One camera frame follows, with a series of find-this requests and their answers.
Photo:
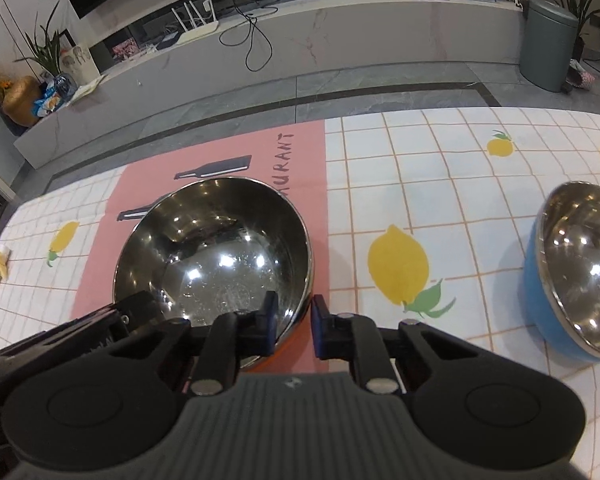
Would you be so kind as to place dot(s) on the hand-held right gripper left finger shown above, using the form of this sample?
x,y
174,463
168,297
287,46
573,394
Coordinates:
x,y
269,322

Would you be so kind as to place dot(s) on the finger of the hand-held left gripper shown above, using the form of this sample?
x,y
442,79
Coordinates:
x,y
140,310

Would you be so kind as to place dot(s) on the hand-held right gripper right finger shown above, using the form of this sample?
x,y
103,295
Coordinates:
x,y
320,330

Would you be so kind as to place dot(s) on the orange steel bowl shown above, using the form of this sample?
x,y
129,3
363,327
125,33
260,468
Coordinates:
x,y
205,260

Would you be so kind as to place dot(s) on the blue steel bowl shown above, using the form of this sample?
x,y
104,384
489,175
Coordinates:
x,y
575,280

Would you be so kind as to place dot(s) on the lemon print tablecloth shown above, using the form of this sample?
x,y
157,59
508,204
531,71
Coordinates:
x,y
430,200

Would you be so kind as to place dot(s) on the snack packets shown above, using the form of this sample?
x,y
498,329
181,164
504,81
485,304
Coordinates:
x,y
49,104

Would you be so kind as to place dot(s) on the beige papers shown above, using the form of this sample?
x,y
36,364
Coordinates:
x,y
87,89

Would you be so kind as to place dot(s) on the blue glass vase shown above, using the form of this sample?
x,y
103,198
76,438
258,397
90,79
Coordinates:
x,y
65,86

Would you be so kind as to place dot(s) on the gold round vase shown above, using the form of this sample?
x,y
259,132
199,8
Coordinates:
x,y
22,102

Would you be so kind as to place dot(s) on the white printed vase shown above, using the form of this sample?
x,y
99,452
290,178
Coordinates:
x,y
80,65

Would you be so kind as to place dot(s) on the pink photo card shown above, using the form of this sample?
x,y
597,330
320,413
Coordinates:
x,y
124,50

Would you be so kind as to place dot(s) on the small black box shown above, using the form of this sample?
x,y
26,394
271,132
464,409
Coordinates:
x,y
167,41

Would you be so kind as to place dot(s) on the slender green leaf plant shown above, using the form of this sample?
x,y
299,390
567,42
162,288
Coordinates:
x,y
47,52

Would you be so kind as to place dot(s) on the white wifi router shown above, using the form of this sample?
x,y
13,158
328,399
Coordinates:
x,y
195,35

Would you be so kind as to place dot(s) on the white marble tv console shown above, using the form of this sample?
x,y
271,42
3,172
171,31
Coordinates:
x,y
330,35

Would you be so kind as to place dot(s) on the grey trash can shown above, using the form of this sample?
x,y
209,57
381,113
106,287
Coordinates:
x,y
547,50

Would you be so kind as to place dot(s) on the pink slippers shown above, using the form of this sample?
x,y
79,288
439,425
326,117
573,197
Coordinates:
x,y
582,77

